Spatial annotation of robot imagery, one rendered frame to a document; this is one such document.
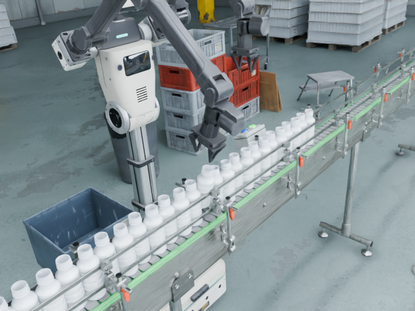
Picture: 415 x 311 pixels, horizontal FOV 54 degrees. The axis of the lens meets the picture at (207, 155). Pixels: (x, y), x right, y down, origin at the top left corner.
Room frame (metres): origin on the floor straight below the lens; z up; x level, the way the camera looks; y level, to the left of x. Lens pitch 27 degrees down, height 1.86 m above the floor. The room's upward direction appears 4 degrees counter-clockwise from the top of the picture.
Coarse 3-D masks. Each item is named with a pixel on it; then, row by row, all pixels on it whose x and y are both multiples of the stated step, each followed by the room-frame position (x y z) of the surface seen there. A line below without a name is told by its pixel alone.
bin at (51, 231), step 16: (80, 192) 1.50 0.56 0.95; (96, 192) 1.50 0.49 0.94; (48, 208) 1.39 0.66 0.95; (64, 208) 1.44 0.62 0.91; (80, 208) 1.48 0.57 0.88; (96, 208) 1.52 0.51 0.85; (112, 208) 1.43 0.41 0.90; (128, 208) 1.35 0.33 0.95; (32, 224) 1.33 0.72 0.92; (48, 224) 1.38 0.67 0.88; (64, 224) 1.42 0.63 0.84; (80, 224) 1.47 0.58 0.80; (96, 224) 1.53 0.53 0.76; (112, 224) 1.25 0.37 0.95; (128, 224) 1.27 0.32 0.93; (32, 240) 1.29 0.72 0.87; (48, 240) 1.18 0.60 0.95; (64, 240) 1.41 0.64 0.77; (80, 240) 1.44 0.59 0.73; (48, 256) 1.21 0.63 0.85
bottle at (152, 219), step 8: (152, 208) 1.04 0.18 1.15; (152, 216) 1.00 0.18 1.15; (160, 216) 1.03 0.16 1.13; (152, 224) 1.00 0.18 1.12; (160, 224) 1.00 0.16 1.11; (160, 232) 1.00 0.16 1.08; (152, 240) 0.99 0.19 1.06; (160, 240) 1.00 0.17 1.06; (152, 248) 1.00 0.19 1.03; (160, 248) 1.00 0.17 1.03
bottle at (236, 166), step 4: (232, 152) 1.34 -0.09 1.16; (236, 152) 1.34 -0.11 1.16; (232, 156) 1.34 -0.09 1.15; (236, 156) 1.34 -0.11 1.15; (232, 160) 1.31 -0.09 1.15; (236, 160) 1.31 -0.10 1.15; (232, 164) 1.31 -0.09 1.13; (236, 164) 1.31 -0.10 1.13; (240, 164) 1.32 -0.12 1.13; (232, 168) 1.30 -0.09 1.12; (236, 168) 1.30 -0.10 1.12; (240, 168) 1.31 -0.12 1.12; (236, 172) 1.30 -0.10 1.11; (240, 176) 1.31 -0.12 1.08; (236, 180) 1.30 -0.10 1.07; (240, 180) 1.31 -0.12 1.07; (236, 184) 1.30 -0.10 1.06; (240, 184) 1.30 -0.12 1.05; (236, 188) 1.30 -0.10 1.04; (240, 192) 1.30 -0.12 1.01
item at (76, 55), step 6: (72, 30) 1.67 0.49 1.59; (60, 36) 1.63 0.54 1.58; (66, 36) 1.63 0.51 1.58; (72, 36) 1.60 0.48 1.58; (66, 42) 1.61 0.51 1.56; (72, 42) 1.59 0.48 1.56; (66, 48) 1.61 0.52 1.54; (72, 48) 1.59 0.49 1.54; (72, 54) 1.60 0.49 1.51; (78, 54) 1.61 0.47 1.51; (84, 54) 1.63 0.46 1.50; (90, 54) 1.65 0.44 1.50; (72, 60) 1.59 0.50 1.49; (78, 60) 1.61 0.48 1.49
